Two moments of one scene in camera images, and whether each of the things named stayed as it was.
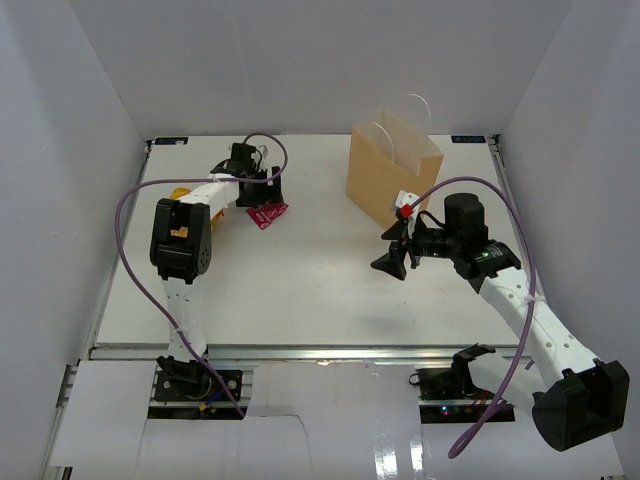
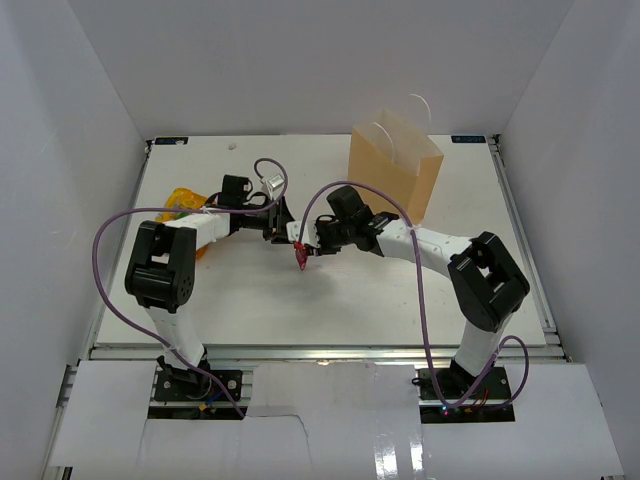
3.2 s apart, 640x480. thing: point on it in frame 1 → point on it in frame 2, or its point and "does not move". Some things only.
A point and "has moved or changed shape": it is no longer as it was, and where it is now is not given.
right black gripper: (393, 262) → (322, 248)
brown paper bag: (389, 154) does not move
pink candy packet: (263, 215) has moved or changed shape
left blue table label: (170, 140) does not move
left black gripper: (265, 195) → (277, 218)
